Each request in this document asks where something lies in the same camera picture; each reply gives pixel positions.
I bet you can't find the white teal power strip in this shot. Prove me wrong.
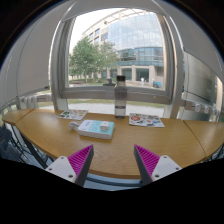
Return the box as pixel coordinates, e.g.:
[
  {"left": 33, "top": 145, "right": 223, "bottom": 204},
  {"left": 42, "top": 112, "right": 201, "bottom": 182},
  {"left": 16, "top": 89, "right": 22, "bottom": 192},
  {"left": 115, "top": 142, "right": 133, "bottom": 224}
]
[{"left": 78, "top": 120, "right": 114, "bottom": 140}]

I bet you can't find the sticker sheet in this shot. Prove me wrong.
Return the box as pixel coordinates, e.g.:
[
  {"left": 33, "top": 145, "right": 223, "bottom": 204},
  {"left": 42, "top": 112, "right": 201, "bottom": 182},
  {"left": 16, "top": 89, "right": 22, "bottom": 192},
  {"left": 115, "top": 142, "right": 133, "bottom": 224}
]
[
  {"left": 129, "top": 113, "right": 164, "bottom": 127},
  {"left": 58, "top": 110, "right": 88, "bottom": 121}
]

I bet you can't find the clear water bottle black cap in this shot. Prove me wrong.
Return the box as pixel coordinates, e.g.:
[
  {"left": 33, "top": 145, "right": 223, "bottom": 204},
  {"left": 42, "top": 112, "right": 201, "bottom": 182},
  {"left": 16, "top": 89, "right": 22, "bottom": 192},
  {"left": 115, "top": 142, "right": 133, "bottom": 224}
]
[{"left": 114, "top": 75, "right": 127, "bottom": 119}]

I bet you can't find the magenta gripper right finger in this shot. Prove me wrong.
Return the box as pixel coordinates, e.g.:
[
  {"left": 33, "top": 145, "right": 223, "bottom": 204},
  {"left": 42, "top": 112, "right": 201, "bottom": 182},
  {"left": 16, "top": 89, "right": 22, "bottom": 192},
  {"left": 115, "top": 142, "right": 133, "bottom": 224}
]
[{"left": 134, "top": 145, "right": 181, "bottom": 185}]

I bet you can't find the white plug on cable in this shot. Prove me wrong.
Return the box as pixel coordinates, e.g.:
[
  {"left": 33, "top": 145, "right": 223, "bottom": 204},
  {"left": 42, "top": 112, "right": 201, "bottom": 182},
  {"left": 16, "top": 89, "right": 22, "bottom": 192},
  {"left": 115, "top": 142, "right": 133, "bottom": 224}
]
[{"left": 69, "top": 122, "right": 79, "bottom": 130}]

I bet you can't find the dark blue chair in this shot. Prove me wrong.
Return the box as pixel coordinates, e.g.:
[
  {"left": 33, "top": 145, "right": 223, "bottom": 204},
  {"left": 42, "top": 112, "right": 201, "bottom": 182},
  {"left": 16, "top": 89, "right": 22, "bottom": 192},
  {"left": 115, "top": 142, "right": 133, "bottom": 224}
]
[{"left": 0, "top": 126, "right": 22, "bottom": 162}]

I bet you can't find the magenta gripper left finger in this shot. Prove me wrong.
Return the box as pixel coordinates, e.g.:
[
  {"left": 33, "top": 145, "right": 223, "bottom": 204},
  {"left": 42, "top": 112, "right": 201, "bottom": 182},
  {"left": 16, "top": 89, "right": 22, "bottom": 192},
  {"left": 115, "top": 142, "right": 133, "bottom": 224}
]
[{"left": 46, "top": 145, "right": 94, "bottom": 186}]

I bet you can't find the right sticker sheet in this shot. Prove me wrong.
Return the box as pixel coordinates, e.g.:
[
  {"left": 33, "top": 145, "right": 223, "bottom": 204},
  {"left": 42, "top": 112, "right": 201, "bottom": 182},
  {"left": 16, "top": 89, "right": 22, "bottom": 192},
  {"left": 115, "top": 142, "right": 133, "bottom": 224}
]
[{"left": 129, "top": 113, "right": 164, "bottom": 127}]

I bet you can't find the white charger plug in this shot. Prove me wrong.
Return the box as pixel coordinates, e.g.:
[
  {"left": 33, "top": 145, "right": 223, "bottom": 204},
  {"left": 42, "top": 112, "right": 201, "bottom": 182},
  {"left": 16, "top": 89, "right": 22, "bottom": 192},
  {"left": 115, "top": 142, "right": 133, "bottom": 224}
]
[{"left": 100, "top": 121, "right": 109, "bottom": 131}]

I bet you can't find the left sticker sheet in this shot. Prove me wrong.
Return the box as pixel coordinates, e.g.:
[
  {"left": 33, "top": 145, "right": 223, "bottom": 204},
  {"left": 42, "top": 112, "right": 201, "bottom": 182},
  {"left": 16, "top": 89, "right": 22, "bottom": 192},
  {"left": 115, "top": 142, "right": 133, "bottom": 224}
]
[{"left": 58, "top": 110, "right": 88, "bottom": 121}]

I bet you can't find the white window frame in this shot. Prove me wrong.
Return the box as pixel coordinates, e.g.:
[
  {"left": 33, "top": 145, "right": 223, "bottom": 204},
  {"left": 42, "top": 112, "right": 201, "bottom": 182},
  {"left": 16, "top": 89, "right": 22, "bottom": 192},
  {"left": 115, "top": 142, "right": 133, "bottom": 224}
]
[{"left": 50, "top": 0, "right": 224, "bottom": 120}]

